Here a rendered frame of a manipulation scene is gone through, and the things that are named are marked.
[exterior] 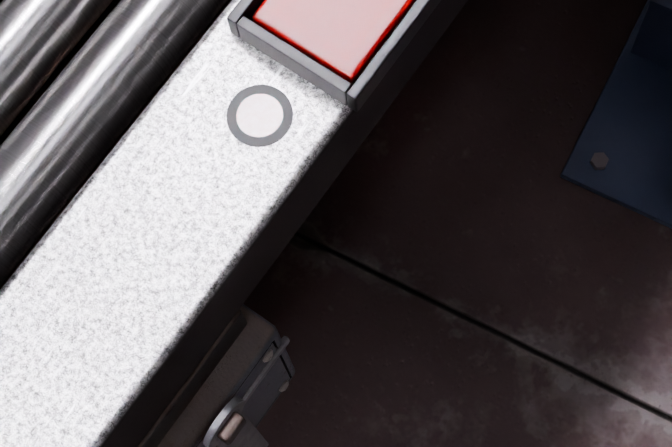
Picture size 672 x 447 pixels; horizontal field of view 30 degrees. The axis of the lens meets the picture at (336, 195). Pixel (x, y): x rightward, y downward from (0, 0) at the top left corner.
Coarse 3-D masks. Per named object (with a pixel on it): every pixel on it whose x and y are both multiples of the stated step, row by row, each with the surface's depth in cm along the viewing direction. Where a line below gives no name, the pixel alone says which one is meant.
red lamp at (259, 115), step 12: (252, 96) 60; (264, 96) 60; (240, 108) 60; (252, 108) 60; (264, 108) 60; (276, 108) 60; (240, 120) 60; (252, 120) 60; (264, 120) 60; (276, 120) 60; (252, 132) 60; (264, 132) 60
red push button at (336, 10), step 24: (264, 0) 60; (288, 0) 60; (312, 0) 60; (336, 0) 60; (360, 0) 60; (384, 0) 60; (408, 0) 60; (264, 24) 60; (288, 24) 60; (312, 24) 60; (336, 24) 60; (360, 24) 60; (384, 24) 60; (312, 48) 59; (336, 48) 59; (360, 48) 59; (336, 72) 59; (360, 72) 59
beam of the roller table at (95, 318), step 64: (448, 0) 64; (192, 64) 61; (256, 64) 61; (192, 128) 60; (320, 128) 60; (128, 192) 59; (192, 192) 59; (256, 192) 59; (320, 192) 63; (64, 256) 58; (128, 256) 58; (192, 256) 58; (256, 256) 60; (0, 320) 57; (64, 320) 57; (128, 320) 57; (192, 320) 57; (0, 384) 56; (64, 384) 56; (128, 384) 56
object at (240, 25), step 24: (240, 0) 60; (432, 0) 60; (240, 24) 60; (408, 24) 59; (264, 48) 60; (288, 48) 59; (384, 48) 59; (312, 72) 59; (384, 72) 60; (336, 96) 59; (360, 96) 58
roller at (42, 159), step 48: (144, 0) 62; (192, 0) 62; (96, 48) 61; (144, 48) 61; (48, 96) 61; (96, 96) 60; (144, 96) 62; (48, 144) 60; (96, 144) 61; (0, 192) 59; (48, 192) 60; (0, 240) 59
